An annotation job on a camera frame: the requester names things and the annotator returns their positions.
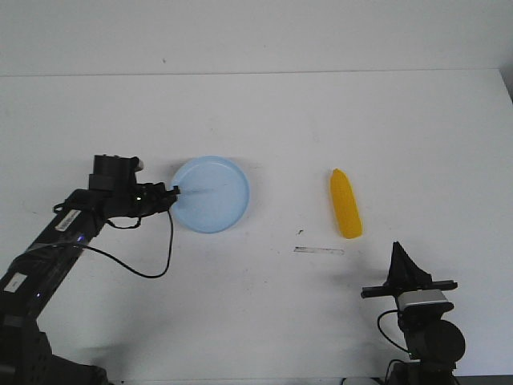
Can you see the light blue round plate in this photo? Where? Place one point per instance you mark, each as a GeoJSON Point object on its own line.
{"type": "Point", "coordinates": [214, 194]}

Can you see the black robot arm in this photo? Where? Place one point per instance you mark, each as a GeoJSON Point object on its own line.
{"type": "Point", "coordinates": [33, 277]}
{"type": "Point", "coordinates": [433, 345]}

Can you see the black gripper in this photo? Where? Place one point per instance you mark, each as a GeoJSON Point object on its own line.
{"type": "Point", "coordinates": [113, 178]}
{"type": "Point", "coordinates": [404, 272]}

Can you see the yellow corn cob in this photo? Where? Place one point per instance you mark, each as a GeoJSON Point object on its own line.
{"type": "Point", "coordinates": [345, 207]}

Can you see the clear tape strip on table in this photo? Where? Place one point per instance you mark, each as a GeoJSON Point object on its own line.
{"type": "Point", "coordinates": [318, 250]}

